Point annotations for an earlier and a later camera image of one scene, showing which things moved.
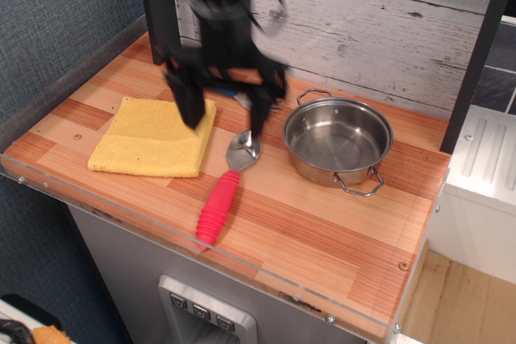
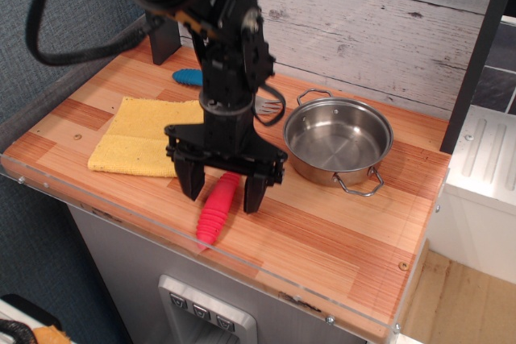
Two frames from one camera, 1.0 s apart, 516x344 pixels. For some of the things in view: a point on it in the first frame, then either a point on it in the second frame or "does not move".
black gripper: x=227 y=43 -> x=226 y=138
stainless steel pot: x=330 y=139 does not move
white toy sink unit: x=475 y=217 does not move
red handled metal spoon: x=243 y=150 does not move
